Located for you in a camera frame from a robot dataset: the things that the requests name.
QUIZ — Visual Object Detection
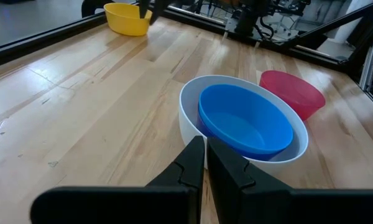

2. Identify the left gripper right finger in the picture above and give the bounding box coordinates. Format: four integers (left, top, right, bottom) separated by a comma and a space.
206, 137, 373, 224

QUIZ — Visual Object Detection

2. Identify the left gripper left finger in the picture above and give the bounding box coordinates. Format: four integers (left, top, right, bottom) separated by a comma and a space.
30, 135, 206, 224

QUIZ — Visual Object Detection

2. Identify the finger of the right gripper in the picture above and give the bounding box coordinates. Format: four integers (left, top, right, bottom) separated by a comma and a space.
149, 0, 172, 26
138, 0, 151, 20

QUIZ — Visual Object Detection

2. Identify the yellow plastic bowl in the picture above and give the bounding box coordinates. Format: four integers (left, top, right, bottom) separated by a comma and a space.
103, 2, 153, 37

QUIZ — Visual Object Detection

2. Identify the blue plastic bowl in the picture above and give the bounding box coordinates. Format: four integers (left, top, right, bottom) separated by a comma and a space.
197, 83, 295, 162

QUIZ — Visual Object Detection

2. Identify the red translucent plastic bowl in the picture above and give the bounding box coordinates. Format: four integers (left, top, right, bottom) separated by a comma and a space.
259, 70, 326, 122

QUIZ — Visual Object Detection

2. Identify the large white bowl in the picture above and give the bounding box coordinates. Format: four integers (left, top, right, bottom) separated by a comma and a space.
178, 74, 310, 175

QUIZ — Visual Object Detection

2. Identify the black aluminium table frame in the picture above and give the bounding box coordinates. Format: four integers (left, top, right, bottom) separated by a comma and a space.
0, 0, 373, 114

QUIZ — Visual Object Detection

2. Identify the silver aluminium bracket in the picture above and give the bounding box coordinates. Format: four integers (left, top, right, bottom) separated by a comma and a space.
358, 40, 373, 91

